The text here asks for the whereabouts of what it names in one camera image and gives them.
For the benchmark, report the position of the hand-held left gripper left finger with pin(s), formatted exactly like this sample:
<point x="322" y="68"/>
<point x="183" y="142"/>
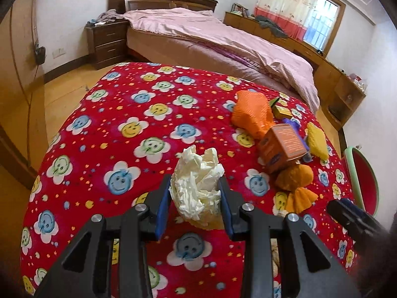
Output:
<point x="162" y="206"/>

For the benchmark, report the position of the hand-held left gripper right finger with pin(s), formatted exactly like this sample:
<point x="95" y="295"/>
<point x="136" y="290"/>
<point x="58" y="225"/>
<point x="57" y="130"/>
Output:
<point x="225" y="206"/>

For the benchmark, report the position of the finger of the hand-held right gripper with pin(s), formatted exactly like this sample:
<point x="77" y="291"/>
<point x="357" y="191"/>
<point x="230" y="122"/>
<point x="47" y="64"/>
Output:
<point x="353" y="215"/>

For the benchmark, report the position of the white tissue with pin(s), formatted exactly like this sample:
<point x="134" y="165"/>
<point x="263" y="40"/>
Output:
<point x="195" y="180"/>

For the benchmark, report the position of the twisted orange foam fruit net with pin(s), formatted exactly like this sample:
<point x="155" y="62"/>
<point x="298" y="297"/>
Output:
<point x="294" y="177"/>

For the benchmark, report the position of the orange carton box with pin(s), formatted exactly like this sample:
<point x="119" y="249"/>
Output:
<point x="279" y="149"/>

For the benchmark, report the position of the yellow foam fruit net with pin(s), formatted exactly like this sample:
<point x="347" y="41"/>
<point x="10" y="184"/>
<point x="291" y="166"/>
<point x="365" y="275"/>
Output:
<point x="318" y="142"/>

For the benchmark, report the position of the large orange foam fruit net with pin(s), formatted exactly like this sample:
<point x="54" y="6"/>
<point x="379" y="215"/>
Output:
<point x="251" y="111"/>

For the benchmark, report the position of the blue-grey curved tube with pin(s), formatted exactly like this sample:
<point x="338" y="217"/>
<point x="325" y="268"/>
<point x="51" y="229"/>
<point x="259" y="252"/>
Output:
<point x="291" y="121"/>

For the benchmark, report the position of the small yellow green box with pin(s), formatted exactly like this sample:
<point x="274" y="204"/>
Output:
<point x="282" y="111"/>

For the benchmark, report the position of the red smiley flower blanket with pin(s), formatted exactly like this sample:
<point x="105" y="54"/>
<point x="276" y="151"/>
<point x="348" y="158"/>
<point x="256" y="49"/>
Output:
<point x="102" y="149"/>

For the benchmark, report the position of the long low wooden cabinet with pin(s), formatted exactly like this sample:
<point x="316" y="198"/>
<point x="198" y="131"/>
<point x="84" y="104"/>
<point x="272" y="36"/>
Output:
<point x="325" y="74"/>

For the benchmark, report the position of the pink duvet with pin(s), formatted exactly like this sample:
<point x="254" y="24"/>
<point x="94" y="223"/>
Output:
<point x="217" y="37"/>

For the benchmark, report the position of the dark wooden nightstand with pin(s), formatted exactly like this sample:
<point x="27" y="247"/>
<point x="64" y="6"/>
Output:
<point x="107" y="43"/>

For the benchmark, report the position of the wooden wardrobe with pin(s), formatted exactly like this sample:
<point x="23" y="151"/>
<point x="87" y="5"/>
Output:
<point x="15" y="99"/>

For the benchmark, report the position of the grey cloth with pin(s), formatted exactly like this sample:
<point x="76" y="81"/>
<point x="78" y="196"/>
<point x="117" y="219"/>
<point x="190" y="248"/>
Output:
<point x="269" y="23"/>

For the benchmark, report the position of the wooden framed window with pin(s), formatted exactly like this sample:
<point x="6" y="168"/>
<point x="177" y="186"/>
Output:
<point x="321" y="21"/>

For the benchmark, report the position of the small photo frames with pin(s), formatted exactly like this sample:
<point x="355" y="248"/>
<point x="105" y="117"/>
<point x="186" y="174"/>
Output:
<point x="238" y="8"/>

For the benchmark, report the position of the pile of pink clothes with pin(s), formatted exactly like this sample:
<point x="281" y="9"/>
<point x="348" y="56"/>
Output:
<point x="107" y="16"/>

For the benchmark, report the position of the floral curtain with red hem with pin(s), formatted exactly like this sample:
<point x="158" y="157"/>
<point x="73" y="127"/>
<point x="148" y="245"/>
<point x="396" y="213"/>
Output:
<point x="285" y="0"/>

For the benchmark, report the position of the white wall socket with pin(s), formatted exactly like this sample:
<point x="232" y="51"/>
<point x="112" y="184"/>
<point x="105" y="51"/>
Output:
<point x="59" y="52"/>

